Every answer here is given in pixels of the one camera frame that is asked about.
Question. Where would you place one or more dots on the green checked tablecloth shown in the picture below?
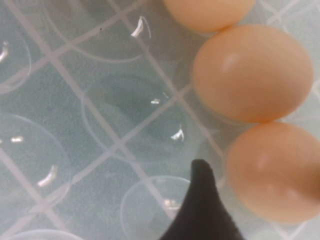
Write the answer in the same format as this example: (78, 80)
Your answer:
(300, 15)

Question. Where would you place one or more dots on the clear plastic egg box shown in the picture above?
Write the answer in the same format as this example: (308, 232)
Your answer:
(75, 125)

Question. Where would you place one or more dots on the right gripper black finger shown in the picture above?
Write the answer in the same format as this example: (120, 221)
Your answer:
(200, 215)

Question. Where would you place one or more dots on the tan egg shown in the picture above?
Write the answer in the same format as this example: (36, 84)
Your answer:
(210, 12)
(275, 172)
(252, 75)

